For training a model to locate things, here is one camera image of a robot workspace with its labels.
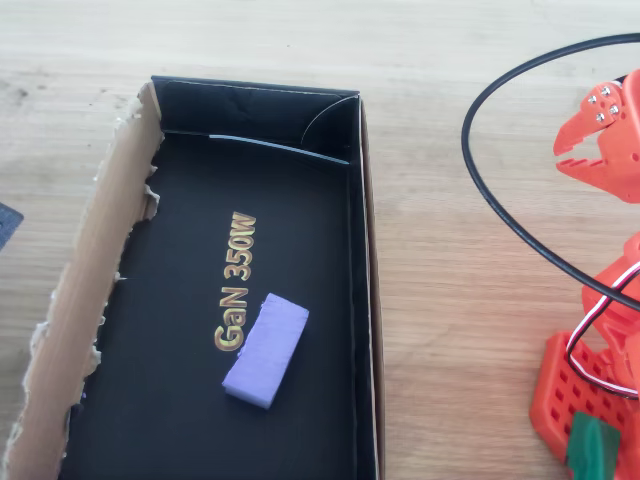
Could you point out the purple rectangular block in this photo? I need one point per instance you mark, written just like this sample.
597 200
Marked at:
265 350

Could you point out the green clamp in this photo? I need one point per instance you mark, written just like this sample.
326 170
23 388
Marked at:
592 445

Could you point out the dark flat object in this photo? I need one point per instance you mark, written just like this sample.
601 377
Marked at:
7 225

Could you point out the black cardboard box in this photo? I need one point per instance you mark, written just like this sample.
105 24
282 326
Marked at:
200 200

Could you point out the orange perforated base plate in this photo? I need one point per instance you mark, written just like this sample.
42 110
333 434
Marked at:
542 415

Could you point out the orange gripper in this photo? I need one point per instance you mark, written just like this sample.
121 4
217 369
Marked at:
616 131

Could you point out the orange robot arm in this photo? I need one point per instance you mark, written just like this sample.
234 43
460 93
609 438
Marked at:
620 325

